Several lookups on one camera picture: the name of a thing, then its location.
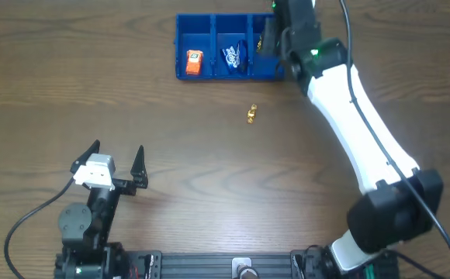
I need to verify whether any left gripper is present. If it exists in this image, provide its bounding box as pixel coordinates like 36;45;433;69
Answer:
70;139;150;197

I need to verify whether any blue tray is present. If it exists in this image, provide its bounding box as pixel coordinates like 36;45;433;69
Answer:
174;12;288;81

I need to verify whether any mounting rail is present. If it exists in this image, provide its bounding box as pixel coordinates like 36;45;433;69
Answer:
54;250;400;279

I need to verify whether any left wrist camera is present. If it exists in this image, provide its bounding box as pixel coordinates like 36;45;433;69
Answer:
72;153;116;191

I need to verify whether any orange candy box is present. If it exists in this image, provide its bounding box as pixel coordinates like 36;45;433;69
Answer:
185;49;205;76

